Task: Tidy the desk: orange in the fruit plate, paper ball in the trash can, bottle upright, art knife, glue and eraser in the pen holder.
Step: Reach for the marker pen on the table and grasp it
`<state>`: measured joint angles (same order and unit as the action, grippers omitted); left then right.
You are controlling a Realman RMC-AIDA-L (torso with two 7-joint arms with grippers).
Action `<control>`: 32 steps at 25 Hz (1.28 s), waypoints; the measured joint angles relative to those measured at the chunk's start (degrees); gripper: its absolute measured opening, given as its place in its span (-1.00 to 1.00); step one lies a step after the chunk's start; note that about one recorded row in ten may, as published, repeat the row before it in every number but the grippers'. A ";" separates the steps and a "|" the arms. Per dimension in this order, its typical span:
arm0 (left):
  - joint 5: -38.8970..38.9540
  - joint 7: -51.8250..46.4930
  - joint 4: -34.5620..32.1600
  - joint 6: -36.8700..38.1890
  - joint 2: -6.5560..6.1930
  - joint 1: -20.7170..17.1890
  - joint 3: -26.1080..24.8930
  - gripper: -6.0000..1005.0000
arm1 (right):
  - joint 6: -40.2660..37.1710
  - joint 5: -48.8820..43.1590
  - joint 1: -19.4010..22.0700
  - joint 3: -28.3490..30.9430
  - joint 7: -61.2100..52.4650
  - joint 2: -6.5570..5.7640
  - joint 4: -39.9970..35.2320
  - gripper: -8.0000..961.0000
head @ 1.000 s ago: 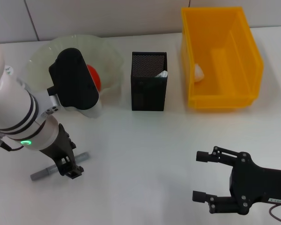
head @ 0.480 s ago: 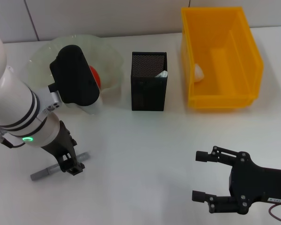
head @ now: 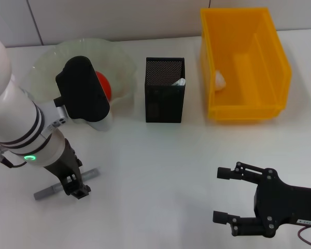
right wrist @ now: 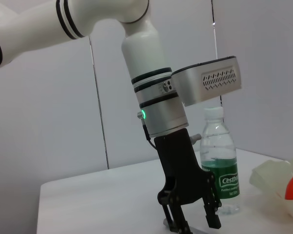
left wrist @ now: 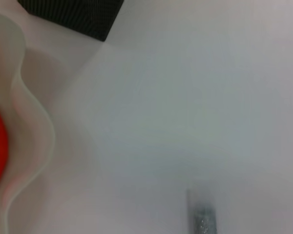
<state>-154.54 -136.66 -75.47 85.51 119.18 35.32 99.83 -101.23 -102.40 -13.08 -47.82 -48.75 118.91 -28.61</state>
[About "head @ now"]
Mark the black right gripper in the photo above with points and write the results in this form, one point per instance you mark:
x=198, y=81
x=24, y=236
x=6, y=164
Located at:
x=285, y=202

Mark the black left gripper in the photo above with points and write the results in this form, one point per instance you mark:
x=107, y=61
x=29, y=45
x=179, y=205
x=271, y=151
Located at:
x=64, y=160

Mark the silver marker pen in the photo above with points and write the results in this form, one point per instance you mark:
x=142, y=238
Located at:
x=46, y=192

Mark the red pomegranate toy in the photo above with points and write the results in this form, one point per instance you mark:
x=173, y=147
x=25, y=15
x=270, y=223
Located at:
x=105, y=85

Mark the white paper ball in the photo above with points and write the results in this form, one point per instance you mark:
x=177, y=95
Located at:
x=219, y=81

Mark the green utility knife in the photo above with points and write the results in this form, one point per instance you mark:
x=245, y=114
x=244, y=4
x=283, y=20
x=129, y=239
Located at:
x=179, y=82

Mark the black mesh pen holder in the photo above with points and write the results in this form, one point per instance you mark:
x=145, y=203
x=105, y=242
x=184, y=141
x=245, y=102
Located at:
x=164, y=103

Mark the green glass fruit plate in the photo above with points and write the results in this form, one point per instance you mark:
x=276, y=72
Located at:
x=119, y=67

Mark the yellow plastic bin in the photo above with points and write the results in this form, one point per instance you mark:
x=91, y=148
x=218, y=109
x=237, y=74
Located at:
x=248, y=77

